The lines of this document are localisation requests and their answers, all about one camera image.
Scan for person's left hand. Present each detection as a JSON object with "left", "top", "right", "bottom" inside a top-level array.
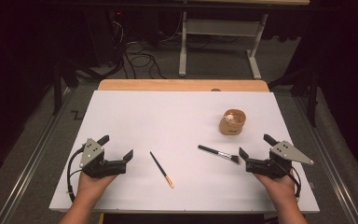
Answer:
[{"left": 76, "top": 172, "right": 117, "bottom": 203}]

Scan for person's right hand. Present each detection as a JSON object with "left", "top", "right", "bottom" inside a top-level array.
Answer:
[{"left": 254, "top": 173, "right": 298, "bottom": 206}]

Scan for wooden table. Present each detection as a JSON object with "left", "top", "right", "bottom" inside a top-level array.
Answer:
[{"left": 97, "top": 78, "right": 270, "bottom": 93}]

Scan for black metal stand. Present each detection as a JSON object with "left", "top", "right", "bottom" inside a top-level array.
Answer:
[
  {"left": 268, "top": 66, "right": 321, "bottom": 128},
  {"left": 50, "top": 59, "right": 79, "bottom": 117}
]

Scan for black floor cables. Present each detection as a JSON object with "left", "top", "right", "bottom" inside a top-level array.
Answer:
[{"left": 111, "top": 18, "right": 169, "bottom": 80}]

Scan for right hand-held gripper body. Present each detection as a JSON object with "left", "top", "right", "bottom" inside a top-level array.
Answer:
[{"left": 245, "top": 140, "right": 315, "bottom": 180}]

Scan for thin black orange-tipped brush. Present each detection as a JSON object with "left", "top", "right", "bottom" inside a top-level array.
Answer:
[{"left": 149, "top": 150, "right": 175, "bottom": 189}]

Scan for black makeup brush silver ferrule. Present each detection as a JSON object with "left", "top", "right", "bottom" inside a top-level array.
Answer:
[{"left": 198, "top": 144, "right": 241, "bottom": 165}]

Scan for white frame desk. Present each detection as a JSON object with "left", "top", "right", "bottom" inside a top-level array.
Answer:
[{"left": 173, "top": 0, "right": 311, "bottom": 80}]

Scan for tan wooden cup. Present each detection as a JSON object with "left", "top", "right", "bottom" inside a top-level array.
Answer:
[{"left": 218, "top": 108, "right": 247, "bottom": 136}]

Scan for white table board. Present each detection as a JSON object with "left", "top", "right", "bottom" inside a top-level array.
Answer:
[{"left": 48, "top": 90, "right": 321, "bottom": 215}]

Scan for metal floor rail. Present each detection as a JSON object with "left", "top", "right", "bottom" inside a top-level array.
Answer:
[
  {"left": 293, "top": 96, "right": 358, "bottom": 224},
  {"left": 0, "top": 87, "right": 76, "bottom": 224}
]

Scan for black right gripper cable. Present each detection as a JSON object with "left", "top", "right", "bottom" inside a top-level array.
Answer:
[{"left": 273, "top": 160, "right": 302, "bottom": 199}]

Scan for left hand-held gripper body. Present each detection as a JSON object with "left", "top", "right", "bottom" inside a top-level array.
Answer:
[{"left": 78, "top": 137, "right": 127, "bottom": 179}]

